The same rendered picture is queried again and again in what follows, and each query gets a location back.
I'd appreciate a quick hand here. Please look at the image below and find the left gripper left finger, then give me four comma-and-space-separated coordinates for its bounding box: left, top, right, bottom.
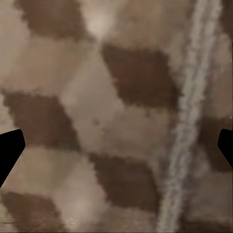
0, 129, 25, 187

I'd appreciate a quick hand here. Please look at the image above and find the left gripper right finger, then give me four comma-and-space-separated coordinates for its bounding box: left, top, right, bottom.
217, 129, 233, 168

